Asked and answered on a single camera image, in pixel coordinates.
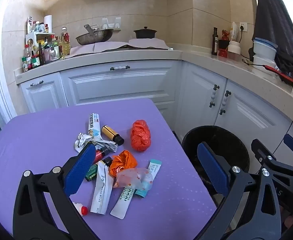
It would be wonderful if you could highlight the black lidded pot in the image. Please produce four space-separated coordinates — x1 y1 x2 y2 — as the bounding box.
133 26 158 39

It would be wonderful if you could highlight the grey stove cover cloth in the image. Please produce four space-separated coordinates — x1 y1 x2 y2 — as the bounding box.
70 38 173 55

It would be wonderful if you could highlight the white wall bracket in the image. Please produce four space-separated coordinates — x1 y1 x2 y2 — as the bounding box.
102 17 122 30

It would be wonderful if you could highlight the white bottle red cap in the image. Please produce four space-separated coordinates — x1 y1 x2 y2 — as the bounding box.
73 201 89 217

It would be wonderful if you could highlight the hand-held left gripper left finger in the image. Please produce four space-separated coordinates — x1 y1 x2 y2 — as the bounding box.
13 142 99 240

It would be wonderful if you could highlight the person's right hand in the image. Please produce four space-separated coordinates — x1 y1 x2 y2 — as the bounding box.
282 204 293 230

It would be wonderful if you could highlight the white sachet packet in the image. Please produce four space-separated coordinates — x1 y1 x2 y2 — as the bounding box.
90 161 113 215

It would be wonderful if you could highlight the group of condiment bottles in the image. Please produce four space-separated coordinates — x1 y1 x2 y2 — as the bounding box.
21 16 71 72

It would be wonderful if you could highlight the white plastic packet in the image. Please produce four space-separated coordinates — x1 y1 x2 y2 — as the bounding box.
230 22 239 42

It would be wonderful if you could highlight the paper towel roll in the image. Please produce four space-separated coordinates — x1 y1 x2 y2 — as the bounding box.
44 14 53 33

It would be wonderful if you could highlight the white jar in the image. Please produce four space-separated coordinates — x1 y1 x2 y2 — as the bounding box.
227 40 241 61

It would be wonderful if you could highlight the purple table mat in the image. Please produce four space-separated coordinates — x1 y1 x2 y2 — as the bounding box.
0 98 217 240

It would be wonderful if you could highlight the white blue toothpaste tube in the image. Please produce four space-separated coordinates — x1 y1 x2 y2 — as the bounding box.
88 113 118 153

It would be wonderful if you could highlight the small green bottle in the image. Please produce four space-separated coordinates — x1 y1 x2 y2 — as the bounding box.
85 156 113 182

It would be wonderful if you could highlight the red black tool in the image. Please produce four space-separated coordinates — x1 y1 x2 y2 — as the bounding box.
263 65 293 84

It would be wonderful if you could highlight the white spice rack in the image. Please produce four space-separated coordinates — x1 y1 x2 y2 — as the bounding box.
25 32 55 46

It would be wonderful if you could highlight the orange plastic bag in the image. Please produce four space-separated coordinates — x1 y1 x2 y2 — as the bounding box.
108 150 138 184

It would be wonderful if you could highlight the teal sachet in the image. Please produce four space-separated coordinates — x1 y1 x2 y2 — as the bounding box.
135 159 162 198

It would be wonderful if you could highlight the beige kitchen countertop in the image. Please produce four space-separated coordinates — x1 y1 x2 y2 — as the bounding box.
14 44 293 125

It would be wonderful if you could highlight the white lidded food container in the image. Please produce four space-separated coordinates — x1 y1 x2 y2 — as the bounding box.
253 37 278 58
253 56 277 75

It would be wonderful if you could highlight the white green sachet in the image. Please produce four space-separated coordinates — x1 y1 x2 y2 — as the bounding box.
110 186 137 220

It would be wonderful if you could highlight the wide white cabinet door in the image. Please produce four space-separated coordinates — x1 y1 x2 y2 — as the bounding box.
60 60 182 113

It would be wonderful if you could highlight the dark hanging cloth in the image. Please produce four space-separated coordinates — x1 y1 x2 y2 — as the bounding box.
252 0 293 73

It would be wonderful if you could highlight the brown bottle black cap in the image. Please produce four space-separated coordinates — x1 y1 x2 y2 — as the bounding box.
101 124 125 146

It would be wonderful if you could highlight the narrow white cabinet door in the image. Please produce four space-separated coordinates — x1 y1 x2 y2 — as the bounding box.
20 72 69 113

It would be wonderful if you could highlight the clear plastic bag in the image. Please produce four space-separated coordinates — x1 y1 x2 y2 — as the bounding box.
113 167 153 190

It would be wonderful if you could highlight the white green carton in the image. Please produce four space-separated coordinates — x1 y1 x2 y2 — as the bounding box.
74 132 95 153

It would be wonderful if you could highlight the white door frame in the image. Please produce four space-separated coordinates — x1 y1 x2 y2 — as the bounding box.
0 0 19 127

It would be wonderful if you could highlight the black trash bin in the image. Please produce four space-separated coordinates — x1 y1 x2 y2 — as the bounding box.
182 126 251 200

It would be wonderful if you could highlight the dark oil bottle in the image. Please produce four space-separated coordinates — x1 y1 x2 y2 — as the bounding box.
211 27 219 56

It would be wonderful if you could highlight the red plastic bag bundle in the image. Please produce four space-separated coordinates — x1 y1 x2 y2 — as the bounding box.
130 120 152 152

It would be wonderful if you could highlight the small red bottle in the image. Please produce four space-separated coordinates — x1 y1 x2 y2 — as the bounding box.
94 147 110 165

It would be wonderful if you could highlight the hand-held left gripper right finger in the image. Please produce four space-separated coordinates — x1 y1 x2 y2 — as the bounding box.
197 141 282 240

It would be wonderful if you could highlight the black power cable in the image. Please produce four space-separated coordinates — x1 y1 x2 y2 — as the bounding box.
238 29 269 68

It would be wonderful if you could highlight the metal wok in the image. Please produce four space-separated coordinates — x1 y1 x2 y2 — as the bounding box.
76 24 114 46

